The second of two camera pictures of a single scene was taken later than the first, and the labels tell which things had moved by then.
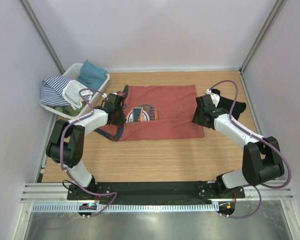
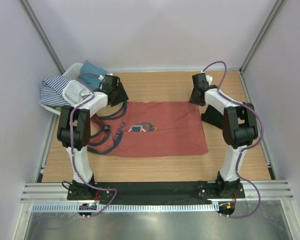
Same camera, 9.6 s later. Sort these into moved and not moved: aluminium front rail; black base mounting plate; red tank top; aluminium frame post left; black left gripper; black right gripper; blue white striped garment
Moved: black left gripper; red tank top; black right gripper
Not moved: blue white striped garment; aluminium front rail; black base mounting plate; aluminium frame post left
